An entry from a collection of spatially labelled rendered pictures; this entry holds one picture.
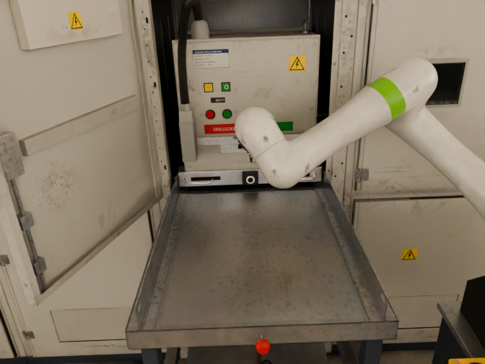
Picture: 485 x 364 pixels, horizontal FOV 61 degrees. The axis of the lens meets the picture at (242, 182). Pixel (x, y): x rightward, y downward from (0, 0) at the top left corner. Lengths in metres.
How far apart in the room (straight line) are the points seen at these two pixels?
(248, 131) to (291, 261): 0.38
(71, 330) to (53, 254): 0.88
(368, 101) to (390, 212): 0.65
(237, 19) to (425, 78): 1.20
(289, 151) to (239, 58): 0.49
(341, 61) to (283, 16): 0.79
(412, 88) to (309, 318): 0.63
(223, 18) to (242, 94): 0.77
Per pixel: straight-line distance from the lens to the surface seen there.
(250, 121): 1.05
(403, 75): 1.17
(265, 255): 1.19
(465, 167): 1.28
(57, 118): 1.16
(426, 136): 1.30
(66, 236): 1.23
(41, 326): 2.08
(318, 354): 1.85
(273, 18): 2.17
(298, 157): 1.05
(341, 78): 1.45
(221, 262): 1.17
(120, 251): 1.71
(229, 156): 1.53
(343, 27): 1.42
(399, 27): 1.46
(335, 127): 1.09
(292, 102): 1.48
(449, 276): 1.94
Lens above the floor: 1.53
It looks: 25 degrees down
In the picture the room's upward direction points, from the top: 2 degrees counter-clockwise
